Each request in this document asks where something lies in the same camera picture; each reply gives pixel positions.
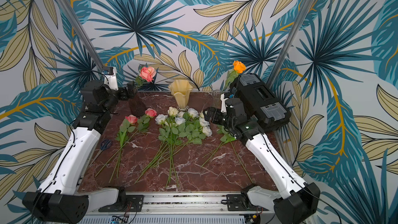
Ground orange rose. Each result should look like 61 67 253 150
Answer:
229 142 253 183
201 125 236 168
223 61 246 90

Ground pink rose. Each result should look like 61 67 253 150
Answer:
135 66 157 88
95 115 138 182
108 108 158 175

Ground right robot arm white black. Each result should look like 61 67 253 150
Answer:
204 98 320 224

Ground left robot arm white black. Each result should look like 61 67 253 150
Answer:
22 80 137 224

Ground clear glass vase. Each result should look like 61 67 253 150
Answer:
211 90 224 109

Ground dark purple glass vase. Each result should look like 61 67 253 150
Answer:
127 94 147 117

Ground white rose bunch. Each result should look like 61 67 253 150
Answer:
151 107 212 188

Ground cream yellow fluted vase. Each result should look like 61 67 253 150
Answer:
169 79 193 110

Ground black plastic toolbox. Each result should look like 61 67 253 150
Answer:
229 73 291 132

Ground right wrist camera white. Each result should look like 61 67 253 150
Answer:
220 93 228 113

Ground blue handled scissors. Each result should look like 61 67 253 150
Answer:
89 139 113 166

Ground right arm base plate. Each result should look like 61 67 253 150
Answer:
221 194 268 212

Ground aluminium front rail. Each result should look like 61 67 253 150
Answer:
79 190 291 224

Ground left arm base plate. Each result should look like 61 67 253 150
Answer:
98 195 144 213

